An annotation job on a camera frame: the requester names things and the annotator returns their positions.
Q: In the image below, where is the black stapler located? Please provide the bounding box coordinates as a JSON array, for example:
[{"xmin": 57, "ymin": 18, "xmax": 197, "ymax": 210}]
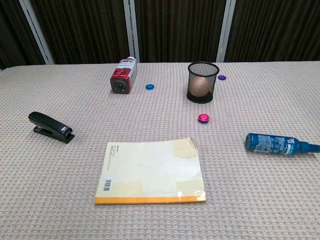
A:
[{"xmin": 27, "ymin": 111, "xmax": 76, "ymax": 145}]

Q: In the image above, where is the white book with orange spine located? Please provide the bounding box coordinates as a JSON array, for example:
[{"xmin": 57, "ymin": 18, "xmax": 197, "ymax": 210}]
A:
[{"xmin": 94, "ymin": 137, "xmax": 208, "ymax": 206}]

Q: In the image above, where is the woven table cloth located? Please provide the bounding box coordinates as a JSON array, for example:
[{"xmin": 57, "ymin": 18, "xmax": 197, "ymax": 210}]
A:
[{"xmin": 0, "ymin": 60, "xmax": 320, "ymax": 240}]

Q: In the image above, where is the tan ball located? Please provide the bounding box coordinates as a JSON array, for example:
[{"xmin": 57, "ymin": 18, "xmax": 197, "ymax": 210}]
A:
[{"xmin": 188, "ymin": 76, "xmax": 211, "ymax": 98}]

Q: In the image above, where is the black mesh pen holder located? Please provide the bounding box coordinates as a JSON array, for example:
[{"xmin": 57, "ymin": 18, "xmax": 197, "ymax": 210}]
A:
[{"xmin": 186, "ymin": 61, "xmax": 219, "ymax": 103}]

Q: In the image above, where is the blue spray bottle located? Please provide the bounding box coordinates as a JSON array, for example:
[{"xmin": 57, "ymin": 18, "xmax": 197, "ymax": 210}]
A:
[{"xmin": 244, "ymin": 132, "xmax": 320, "ymax": 154}]

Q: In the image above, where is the grey partition post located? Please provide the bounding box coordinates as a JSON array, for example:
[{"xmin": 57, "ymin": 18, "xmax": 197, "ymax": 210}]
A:
[
  {"xmin": 18, "ymin": 0, "xmax": 56, "ymax": 65},
  {"xmin": 215, "ymin": 0, "xmax": 237, "ymax": 63},
  {"xmin": 124, "ymin": 0, "xmax": 141, "ymax": 63}
]

